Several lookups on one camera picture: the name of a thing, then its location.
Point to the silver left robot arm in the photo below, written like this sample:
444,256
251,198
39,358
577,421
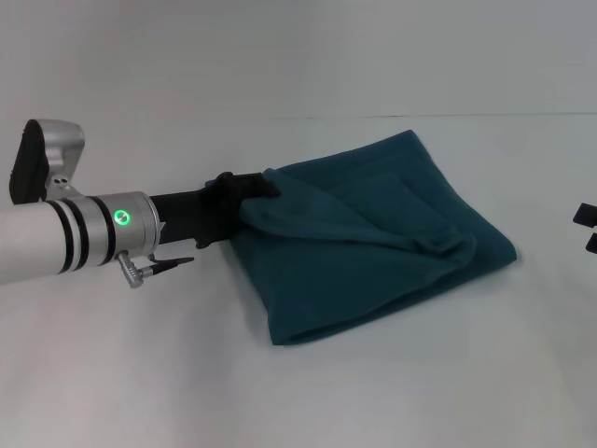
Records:
70,233

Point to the teal blue t-shirt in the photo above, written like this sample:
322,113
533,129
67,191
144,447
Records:
373,247

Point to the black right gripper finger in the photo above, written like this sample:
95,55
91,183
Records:
587,215
592,243

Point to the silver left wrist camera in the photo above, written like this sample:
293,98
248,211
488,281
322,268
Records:
46,158

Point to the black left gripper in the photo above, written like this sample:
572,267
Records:
196,214

